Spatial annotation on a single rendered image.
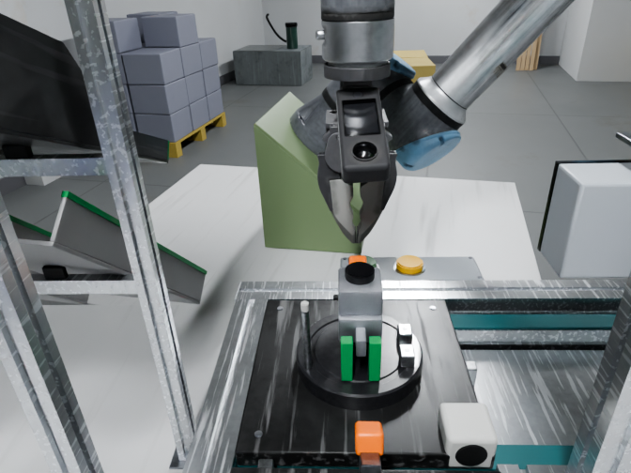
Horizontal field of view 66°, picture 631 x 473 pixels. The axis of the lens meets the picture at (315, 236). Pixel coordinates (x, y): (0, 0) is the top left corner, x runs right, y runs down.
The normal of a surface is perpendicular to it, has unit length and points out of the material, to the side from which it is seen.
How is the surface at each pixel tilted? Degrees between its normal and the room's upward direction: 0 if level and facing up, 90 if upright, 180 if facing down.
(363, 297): 90
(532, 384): 0
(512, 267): 0
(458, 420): 0
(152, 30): 90
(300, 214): 90
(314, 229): 90
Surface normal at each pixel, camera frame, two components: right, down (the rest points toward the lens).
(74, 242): 0.98, 0.07
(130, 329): -0.04, -0.88
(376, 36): 0.41, 0.41
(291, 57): -0.25, 0.47
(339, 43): -0.55, 0.41
